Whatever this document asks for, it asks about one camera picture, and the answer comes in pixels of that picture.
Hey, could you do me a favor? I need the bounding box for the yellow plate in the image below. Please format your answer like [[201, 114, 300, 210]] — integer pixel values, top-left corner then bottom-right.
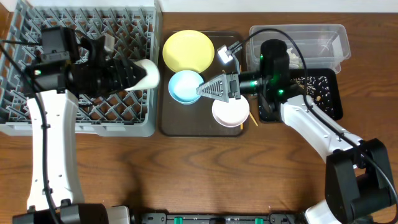
[[162, 30, 215, 73]]

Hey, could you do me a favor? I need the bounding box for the clear plastic bin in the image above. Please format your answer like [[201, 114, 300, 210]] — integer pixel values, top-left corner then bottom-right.
[[246, 24, 351, 73]]

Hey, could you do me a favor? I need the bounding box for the dark brown serving tray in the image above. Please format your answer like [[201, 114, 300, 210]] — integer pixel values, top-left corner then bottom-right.
[[157, 31, 243, 138]]

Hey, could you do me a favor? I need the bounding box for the light blue bowl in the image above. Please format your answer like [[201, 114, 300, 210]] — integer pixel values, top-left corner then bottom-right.
[[168, 70, 204, 105]]

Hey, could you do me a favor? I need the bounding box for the white wrapper waste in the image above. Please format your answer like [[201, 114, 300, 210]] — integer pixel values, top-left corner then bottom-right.
[[287, 47, 302, 69]]

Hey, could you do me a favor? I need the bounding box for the white green cup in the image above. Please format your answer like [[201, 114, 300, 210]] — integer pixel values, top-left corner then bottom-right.
[[126, 59, 160, 91]]

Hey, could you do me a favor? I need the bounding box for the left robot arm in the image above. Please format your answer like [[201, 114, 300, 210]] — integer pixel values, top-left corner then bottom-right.
[[12, 27, 160, 223]]

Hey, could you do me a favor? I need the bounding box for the grey dishwasher rack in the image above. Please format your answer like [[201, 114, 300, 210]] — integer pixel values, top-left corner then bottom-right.
[[1, 1, 162, 137]]

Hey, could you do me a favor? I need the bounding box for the black waste tray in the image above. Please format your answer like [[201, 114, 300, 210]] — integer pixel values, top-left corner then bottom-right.
[[256, 68, 344, 123]]

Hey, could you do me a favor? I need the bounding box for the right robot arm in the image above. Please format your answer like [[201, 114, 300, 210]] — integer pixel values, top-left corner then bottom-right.
[[196, 39, 397, 223]]

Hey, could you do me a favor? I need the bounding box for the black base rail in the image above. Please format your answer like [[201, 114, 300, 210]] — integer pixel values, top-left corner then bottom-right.
[[131, 213, 307, 224]]

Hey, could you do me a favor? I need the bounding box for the left wooden chopstick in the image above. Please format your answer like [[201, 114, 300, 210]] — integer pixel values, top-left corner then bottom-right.
[[249, 112, 259, 127]]

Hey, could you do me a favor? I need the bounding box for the white pink bowl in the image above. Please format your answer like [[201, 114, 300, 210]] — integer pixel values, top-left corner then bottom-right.
[[211, 96, 250, 128]]

